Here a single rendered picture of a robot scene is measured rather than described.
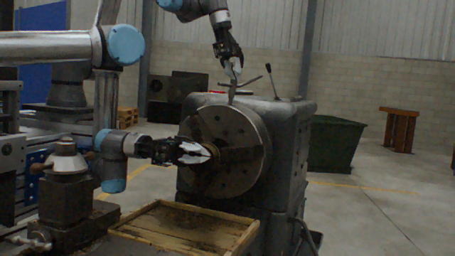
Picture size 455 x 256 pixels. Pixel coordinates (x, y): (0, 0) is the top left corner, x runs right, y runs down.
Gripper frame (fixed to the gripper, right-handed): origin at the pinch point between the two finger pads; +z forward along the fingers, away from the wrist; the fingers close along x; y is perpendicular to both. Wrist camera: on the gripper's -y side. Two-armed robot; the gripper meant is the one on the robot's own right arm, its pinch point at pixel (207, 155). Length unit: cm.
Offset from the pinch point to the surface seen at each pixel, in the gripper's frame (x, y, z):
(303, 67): 81, -995, -148
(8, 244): -14, 45, -21
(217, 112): 11.4, -15.3, -4.1
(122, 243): -12.8, 34.6, -1.8
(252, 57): 101, -974, -303
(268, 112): 12.0, -31.4, 8.5
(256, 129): 7.4, -15.5, 9.3
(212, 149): 1.0, -4.6, -0.2
